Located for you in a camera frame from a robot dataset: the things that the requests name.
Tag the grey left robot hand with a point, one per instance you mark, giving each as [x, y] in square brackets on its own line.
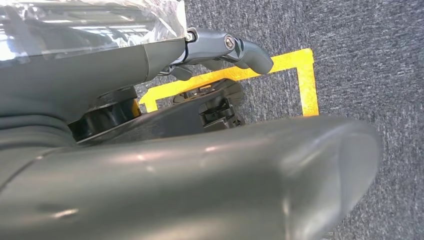
[99, 66]

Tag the yellow floor tape square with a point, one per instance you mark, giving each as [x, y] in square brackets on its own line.
[306, 86]

